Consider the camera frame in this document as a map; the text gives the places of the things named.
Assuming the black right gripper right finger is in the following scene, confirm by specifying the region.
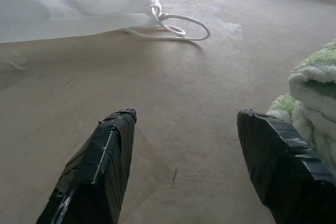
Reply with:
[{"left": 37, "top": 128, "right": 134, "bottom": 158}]
[{"left": 236, "top": 109, "right": 336, "bottom": 224}]

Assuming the green and white fluffy towel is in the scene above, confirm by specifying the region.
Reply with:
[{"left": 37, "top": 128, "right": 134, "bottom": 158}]
[{"left": 266, "top": 39, "right": 336, "bottom": 168}]

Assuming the white drawstring bag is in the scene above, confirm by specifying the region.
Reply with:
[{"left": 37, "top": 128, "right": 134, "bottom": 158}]
[{"left": 0, "top": 0, "right": 161, "bottom": 44}]

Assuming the white drawstring cord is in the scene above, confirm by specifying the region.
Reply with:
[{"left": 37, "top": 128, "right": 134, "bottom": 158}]
[{"left": 125, "top": 0, "right": 231, "bottom": 42}]

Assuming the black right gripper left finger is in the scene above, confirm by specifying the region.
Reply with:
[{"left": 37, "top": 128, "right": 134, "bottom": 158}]
[{"left": 36, "top": 108, "right": 138, "bottom": 224}]

